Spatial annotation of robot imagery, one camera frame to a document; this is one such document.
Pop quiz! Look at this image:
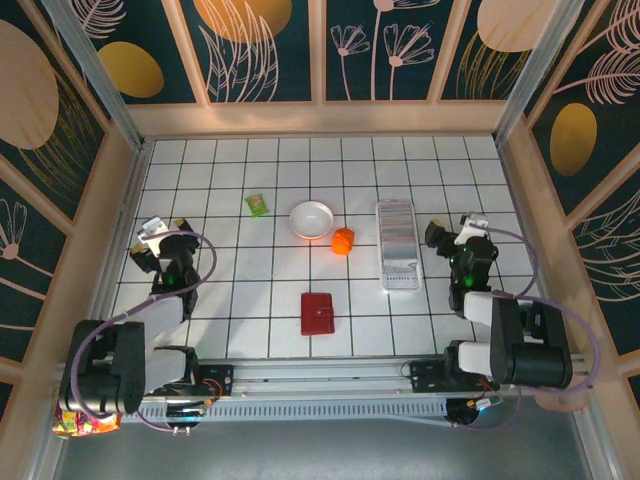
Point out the slotted grey cable duct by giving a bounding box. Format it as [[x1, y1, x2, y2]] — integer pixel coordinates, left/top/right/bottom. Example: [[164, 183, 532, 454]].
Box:
[[119, 397, 450, 427]]

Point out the red card holder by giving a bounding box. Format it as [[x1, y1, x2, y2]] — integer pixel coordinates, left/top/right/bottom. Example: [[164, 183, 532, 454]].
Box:
[[299, 292, 335, 337]]

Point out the green snack packet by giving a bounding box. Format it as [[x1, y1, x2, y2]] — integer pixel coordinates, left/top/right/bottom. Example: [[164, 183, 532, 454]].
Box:
[[244, 193, 270, 218]]

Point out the short purple cable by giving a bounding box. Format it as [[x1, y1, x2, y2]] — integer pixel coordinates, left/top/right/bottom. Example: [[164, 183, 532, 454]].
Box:
[[138, 399, 176, 432], [453, 387, 522, 431]]

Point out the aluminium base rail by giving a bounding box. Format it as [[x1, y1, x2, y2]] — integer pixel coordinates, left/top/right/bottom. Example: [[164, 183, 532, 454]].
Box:
[[199, 353, 587, 401]]

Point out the black electronics box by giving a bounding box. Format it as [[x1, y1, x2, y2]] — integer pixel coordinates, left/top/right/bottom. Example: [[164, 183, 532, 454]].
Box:
[[164, 399, 214, 436], [446, 394, 507, 430]]

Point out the aluminium frame post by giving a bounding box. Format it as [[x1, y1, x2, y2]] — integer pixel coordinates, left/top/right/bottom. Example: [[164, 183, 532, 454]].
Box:
[[41, 0, 147, 151], [492, 0, 587, 146]]

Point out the white bowl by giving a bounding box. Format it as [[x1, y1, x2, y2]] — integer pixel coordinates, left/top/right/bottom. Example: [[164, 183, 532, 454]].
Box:
[[289, 200, 335, 240]]

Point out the clear plastic card tray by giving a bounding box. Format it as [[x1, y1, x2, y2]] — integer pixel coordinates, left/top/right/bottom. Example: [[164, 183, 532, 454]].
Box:
[[375, 198, 424, 294]]

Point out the orange toy fruit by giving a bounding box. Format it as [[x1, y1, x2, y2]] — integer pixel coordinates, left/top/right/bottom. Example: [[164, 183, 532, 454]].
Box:
[[330, 227, 356, 256]]

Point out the colourful snack bag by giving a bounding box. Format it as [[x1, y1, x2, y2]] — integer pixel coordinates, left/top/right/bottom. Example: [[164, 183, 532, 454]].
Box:
[[52, 399, 123, 440]]

